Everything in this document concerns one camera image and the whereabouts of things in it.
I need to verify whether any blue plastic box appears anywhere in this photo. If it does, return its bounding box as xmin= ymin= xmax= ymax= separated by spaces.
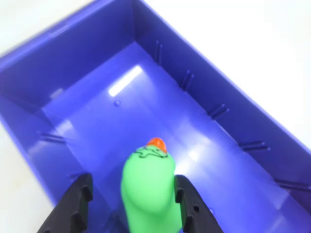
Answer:
xmin=0 ymin=0 xmax=311 ymax=233

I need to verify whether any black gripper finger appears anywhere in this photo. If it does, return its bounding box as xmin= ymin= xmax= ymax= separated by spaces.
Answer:
xmin=174 ymin=174 xmax=224 ymax=233
xmin=36 ymin=171 xmax=94 ymax=233

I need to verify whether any green rubber duck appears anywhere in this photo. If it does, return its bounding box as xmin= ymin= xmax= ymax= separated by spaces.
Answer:
xmin=121 ymin=137 xmax=184 ymax=233

